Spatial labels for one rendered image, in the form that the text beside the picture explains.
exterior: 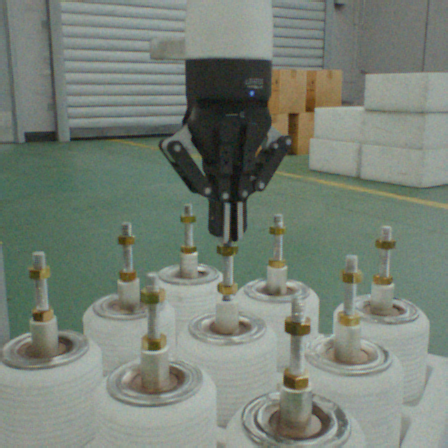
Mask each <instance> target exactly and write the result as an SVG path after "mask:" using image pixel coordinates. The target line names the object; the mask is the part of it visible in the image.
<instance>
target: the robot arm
mask: <svg viewBox="0 0 448 448"><path fill-rule="evenodd" d="M273 38H274V22H273V13H272V2H271V0H187V11H186V18H185V37H156V36H155V37H154V38H153V39H152V40H151V41H150V42H149V45H150V59H155V60H185V94H186V100H187V109H186V113H185V114H184V116H183V118H182V128H181V129H180V130H179V131H177V132H176V133H175V134H174V135H173V136H172V137H171V138H170V139H162V140H161V141H159V145H158V146H159V149H160V150H161V152H162V153H163V155H164V156H165V157H166V159H167V160H168V161H169V163H170V164H171V167H173V169H174V170H175V171H176V173H177V174H178V175H179V177H180V178H181V180H182V181H183V182H184V184H185V185H186V186H187V188H188V189H189V191H191V192H193V193H197V194H200V195H201V196H203V197H206V198H207V199H208V201H209V209H208V230H209V233H210V234H211V235H213V239H215V240H216V241H219V242H221V243H228V242H229V241H230V231H232V233H233V234H232V235H233V237H232V238H233V241H240V240H242V239H243V234H245V233H246V228H247V222H246V221H247V217H246V216H247V215H246V200H247V198H248V196H249V195H250V194H252V193H254V192H256V191H264V190H265V189H266V187H267V186H268V184H269V182H270V181H271V178H272V176H273V174H274V173H275V171H276V169H277V168H278V166H279V165H280V164H281V162H282V160H283V159H284V157H285V156H286V154H287V152H288V151H289V149H290V147H291V145H292V144H293V139H292V138H291V136H287V135H282V134H281V133H279V132H278V131H277V130H276V129H275V128H274V127H273V125H272V124H273V118H272V115H271V114H270V111H269V106H268V105H269V100H270V98H271V96H272V81H273ZM191 142H193V144H194V145H195V147H196V150H197V151H198V153H199V154H200V156H201V157H202V170H203V172H204V174H205V176H204V174H203V173H202V172H201V170H200V169H199V167H197V165H196V163H195V161H194V160H193V158H192V157H191V154H192V152H193V148H192V145H191ZM260 145H261V147H262V148H261V150H260V151H259V153H258V154H257V156H256V158H255V153H256V152H257V150H258V148H259V147H260ZM239 162H240V163H239Z"/></svg>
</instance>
